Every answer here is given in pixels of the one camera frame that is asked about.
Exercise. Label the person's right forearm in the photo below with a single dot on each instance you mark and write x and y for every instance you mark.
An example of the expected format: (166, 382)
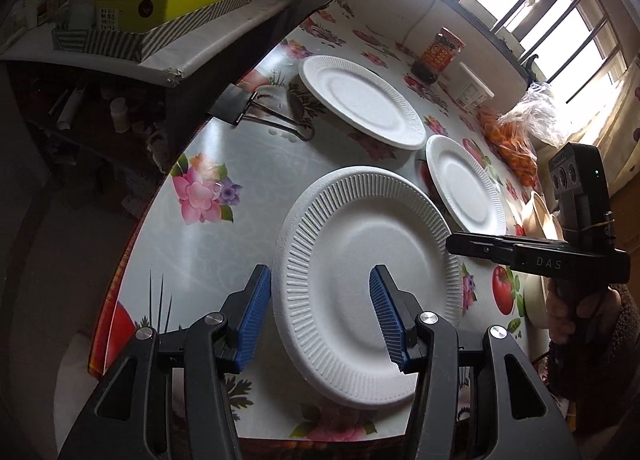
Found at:
(617, 345)

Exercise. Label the plastic bag of oranges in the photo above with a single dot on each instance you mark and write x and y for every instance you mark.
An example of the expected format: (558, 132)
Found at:
(515, 145)

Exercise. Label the floral fruit print tablecloth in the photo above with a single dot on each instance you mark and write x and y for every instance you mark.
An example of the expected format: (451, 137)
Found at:
(225, 250)

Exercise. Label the person's right hand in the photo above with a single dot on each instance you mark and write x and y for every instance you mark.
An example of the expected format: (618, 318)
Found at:
(560, 315)

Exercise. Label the large white foam plate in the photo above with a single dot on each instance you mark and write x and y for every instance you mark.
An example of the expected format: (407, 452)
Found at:
(360, 240)

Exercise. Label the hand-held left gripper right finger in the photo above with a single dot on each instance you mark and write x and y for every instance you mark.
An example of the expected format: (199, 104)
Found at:
(385, 315)

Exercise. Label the barred window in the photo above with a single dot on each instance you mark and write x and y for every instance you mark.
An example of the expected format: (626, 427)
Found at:
(550, 15)

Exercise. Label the white plastic tub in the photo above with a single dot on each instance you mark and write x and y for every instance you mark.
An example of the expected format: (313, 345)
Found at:
(470, 88)

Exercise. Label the black hook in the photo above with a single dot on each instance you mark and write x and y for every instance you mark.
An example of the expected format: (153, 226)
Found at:
(531, 70)

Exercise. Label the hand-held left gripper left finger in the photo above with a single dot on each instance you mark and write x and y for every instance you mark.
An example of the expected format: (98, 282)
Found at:
(255, 315)

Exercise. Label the beige paper bowl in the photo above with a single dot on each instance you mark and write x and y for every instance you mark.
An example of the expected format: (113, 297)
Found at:
(535, 300)
(537, 215)

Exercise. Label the grey striped box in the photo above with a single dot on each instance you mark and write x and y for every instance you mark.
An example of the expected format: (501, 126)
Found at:
(125, 45)

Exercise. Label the black binder clip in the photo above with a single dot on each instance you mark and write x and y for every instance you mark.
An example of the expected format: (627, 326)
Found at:
(232, 103)

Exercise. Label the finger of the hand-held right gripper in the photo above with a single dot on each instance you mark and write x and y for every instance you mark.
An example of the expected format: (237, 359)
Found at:
(475, 247)
(530, 242)

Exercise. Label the small white foam plate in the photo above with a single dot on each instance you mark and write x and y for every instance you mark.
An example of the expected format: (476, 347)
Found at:
(465, 185)

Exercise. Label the red label sauce jar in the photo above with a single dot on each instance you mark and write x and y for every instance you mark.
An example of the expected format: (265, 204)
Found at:
(440, 53)

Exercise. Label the small white bottle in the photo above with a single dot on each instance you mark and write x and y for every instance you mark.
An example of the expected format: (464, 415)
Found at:
(119, 115)

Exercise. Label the white shelf board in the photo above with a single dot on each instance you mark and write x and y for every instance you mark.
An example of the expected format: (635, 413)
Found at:
(200, 60)

